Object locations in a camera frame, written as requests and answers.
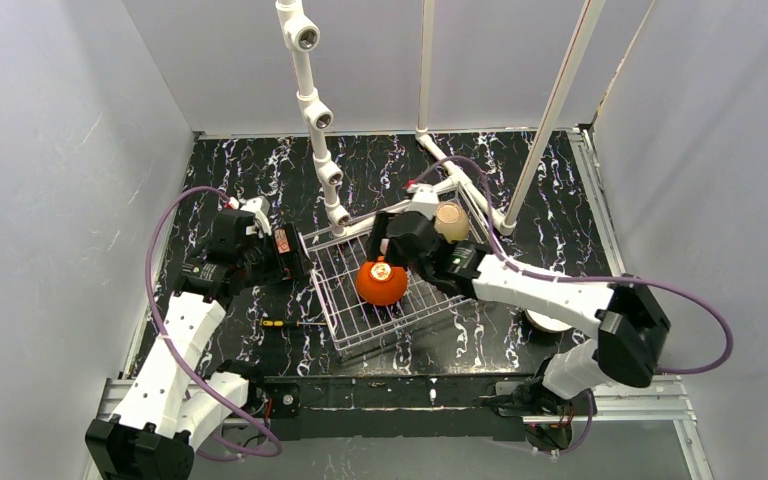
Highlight beige bowl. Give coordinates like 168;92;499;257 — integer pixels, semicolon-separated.
434;201;470;243

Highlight white bowl with brown outside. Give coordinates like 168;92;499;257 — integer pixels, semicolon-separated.
355;259;408;307

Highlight white bowl with tan outside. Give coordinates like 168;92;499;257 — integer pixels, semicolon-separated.
524;311;572;334

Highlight blue patterned bowl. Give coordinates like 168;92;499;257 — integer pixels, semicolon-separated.
274;228;292;255

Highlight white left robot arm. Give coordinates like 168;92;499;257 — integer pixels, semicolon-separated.
85;207;311;479

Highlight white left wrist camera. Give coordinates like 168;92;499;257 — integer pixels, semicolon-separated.
240;196;272;236

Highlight yellow handled screwdriver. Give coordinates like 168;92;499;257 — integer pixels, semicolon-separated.
259;318;325;329

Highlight white wire dish rack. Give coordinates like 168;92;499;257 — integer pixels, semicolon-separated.
301;192;514;355

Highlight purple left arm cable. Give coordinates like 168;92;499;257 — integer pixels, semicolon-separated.
144;186;285;464

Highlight white PVC pipe frame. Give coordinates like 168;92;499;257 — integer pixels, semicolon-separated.
267;1;608;237

